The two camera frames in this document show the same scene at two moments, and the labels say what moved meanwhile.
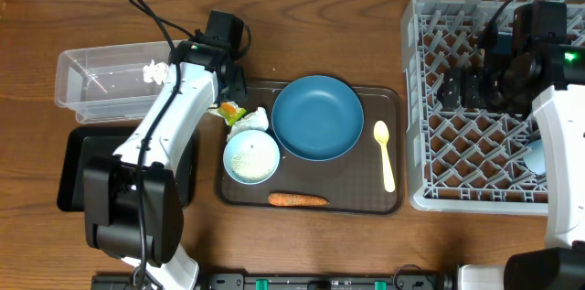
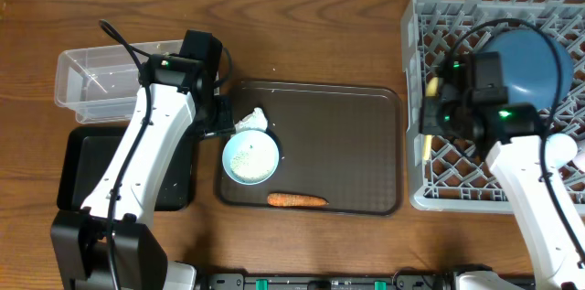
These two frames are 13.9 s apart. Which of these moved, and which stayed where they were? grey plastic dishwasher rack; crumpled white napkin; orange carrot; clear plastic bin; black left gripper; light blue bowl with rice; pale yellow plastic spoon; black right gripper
Moved: black left gripper; pale yellow plastic spoon; black right gripper
Stayed: grey plastic dishwasher rack; crumpled white napkin; orange carrot; clear plastic bin; light blue bowl with rice
